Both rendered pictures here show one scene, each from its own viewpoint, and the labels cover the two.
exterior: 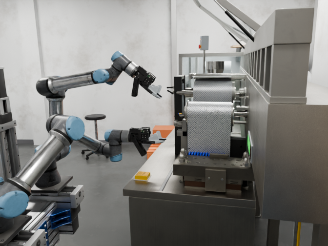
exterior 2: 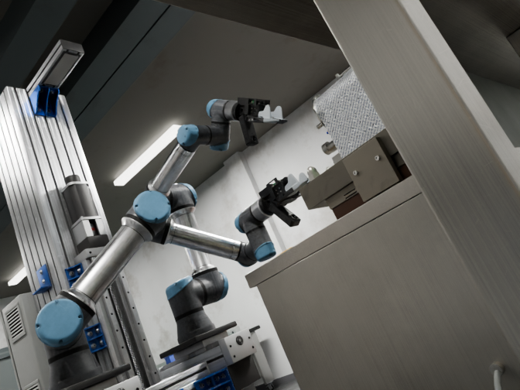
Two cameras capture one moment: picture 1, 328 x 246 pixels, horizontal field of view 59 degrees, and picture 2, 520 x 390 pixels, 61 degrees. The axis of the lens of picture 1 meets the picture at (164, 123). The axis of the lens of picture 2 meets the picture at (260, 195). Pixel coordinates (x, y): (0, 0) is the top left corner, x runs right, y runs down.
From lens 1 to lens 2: 1.00 m
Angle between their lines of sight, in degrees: 39
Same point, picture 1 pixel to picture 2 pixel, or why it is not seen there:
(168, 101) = not seen: hidden behind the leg
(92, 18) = (319, 161)
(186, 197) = (332, 231)
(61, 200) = (211, 357)
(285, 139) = not seen: outside the picture
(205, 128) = (354, 114)
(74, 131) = (147, 208)
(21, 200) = (67, 313)
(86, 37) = not seen: hidden behind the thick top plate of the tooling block
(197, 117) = (334, 106)
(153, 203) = (292, 276)
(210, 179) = (359, 173)
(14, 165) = (126, 308)
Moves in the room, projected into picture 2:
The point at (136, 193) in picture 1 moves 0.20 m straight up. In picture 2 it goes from (263, 271) to (234, 204)
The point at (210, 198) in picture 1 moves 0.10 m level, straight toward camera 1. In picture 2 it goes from (369, 206) to (346, 210)
